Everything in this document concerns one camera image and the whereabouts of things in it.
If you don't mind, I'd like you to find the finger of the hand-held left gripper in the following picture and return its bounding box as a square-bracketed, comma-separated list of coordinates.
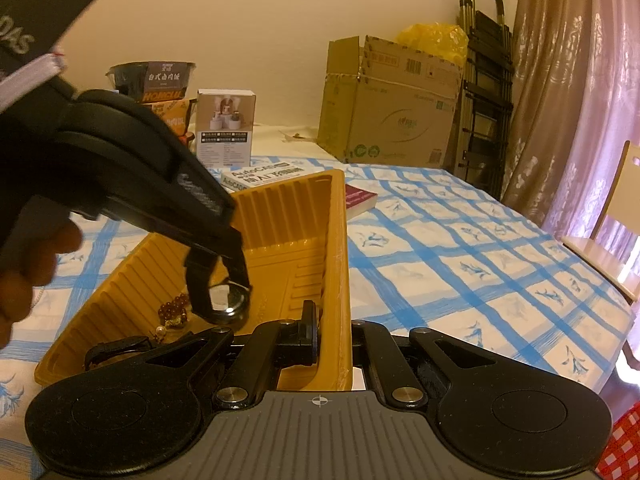
[172, 152, 245, 258]
[107, 205, 221, 262]

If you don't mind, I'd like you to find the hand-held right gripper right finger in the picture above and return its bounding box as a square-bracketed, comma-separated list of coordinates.
[350, 319, 507, 406]

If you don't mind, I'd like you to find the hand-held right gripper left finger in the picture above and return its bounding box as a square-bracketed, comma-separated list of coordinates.
[144, 300, 322, 408]

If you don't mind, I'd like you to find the yellow plastic tray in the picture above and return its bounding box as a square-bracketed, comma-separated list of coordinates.
[34, 169, 353, 393]

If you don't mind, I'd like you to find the black strap wristwatch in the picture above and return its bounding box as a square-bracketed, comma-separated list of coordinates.
[182, 247, 253, 326]

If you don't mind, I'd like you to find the dark beaded bracelet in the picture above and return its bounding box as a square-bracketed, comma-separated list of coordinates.
[84, 336, 157, 367]

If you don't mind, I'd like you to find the person's left forearm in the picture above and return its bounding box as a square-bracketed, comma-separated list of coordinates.
[0, 0, 128, 117]

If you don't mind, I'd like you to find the person's left hand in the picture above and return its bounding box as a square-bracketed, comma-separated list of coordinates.
[0, 220, 83, 348]

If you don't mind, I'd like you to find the white book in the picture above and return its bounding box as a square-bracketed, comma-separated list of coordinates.
[220, 161, 308, 192]

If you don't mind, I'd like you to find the white product box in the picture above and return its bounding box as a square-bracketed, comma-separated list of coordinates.
[196, 88, 256, 168]

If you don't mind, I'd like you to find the orange snack box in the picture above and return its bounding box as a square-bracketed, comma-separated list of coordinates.
[150, 99, 197, 137]

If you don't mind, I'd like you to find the black instant noodle bowl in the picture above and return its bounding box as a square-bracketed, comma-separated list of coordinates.
[106, 61, 197, 104]

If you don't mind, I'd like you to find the blue checked tablecloth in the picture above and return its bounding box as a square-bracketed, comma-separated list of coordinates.
[0, 155, 633, 461]

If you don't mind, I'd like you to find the maroon book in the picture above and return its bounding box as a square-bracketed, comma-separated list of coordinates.
[344, 183, 379, 221]

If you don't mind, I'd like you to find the open cardboard box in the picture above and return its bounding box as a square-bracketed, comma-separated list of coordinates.
[317, 35, 463, 169]

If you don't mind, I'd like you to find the wooden chair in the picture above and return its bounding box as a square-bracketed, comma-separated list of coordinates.
[560, 141, 640, 304]

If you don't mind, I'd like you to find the red checkered cloth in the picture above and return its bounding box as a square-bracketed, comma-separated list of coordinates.
[590, 400, 640, 480]

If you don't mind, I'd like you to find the yellow plastic bag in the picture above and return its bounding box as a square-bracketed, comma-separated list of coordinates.
[397, 22, 469, 67]

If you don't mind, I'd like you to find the black folding step ladder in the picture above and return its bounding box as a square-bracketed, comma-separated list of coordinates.
[452, 0, 516, 197]

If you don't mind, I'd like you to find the brown curtain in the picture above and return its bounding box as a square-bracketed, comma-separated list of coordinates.
[500, 0, 617, 222]

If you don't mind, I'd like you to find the pink sheer curtain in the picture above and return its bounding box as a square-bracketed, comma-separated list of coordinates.
[542, 0, 640, 242]

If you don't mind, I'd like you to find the amber beaded bracelet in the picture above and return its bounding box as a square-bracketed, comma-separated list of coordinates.
[159, 294, 193, 330]

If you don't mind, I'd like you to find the thin silver chain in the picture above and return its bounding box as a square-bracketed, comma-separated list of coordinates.
[30, 280, 51, 311]

